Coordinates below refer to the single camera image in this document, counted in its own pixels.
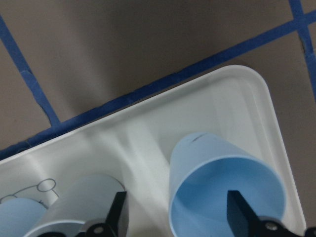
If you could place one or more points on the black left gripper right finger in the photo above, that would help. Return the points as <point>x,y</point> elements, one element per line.
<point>241,218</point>

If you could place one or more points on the blue plastic cup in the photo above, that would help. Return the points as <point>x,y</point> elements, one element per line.
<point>19,215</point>

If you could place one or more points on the cream plastic tray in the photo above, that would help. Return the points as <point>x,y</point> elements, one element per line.
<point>134,146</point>

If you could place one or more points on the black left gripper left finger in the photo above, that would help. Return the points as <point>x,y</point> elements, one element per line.
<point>116,221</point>

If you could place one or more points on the grey plastic cup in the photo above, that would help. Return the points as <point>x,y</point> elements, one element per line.
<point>88,198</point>

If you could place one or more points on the light blue ikea cup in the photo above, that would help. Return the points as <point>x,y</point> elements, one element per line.
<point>203,168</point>

